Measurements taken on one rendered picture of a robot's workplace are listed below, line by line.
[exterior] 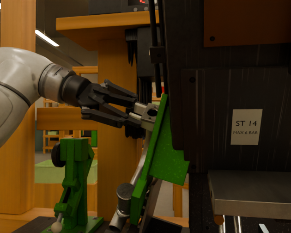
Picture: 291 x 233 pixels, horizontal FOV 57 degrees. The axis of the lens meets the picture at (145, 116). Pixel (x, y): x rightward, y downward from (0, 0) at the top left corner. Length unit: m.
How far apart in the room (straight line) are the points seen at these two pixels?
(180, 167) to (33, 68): 0.41
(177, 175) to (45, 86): 0.37
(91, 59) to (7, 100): 10.58
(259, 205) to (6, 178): 0.95
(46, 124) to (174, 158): 0.71
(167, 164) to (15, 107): 0.37
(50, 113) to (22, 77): 0.45
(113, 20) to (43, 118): 0.50
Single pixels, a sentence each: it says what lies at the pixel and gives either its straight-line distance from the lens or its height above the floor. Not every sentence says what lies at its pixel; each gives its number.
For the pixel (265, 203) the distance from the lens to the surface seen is 0.35.
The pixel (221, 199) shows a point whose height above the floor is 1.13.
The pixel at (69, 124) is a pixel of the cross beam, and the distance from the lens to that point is 1.08.
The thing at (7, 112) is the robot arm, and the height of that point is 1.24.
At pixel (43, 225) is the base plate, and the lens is 0.94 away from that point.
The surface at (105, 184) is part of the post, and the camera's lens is 0.95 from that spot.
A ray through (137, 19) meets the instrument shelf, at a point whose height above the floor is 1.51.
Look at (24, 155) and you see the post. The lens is 1.11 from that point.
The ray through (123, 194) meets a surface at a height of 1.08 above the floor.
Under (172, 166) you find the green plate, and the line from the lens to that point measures 0.52.
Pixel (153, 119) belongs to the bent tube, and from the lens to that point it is 0.60.
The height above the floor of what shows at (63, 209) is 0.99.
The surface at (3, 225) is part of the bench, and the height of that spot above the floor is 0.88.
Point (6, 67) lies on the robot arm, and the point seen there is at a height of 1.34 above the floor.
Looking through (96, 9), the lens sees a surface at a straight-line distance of 0.94.
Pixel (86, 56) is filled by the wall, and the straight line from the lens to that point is 11.30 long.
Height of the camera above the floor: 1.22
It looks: 1 degrees up
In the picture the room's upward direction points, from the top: straight up
